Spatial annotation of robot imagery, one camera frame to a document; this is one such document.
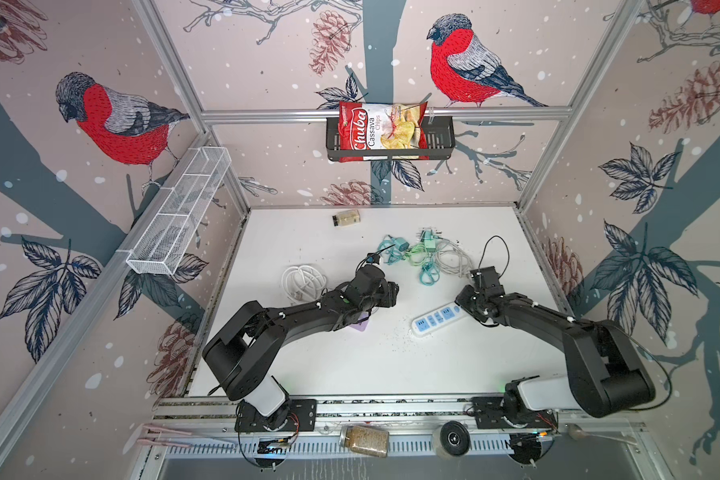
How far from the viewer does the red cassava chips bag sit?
873 millimetres

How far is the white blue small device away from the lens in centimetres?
87

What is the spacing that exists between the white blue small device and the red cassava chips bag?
0.49 meters
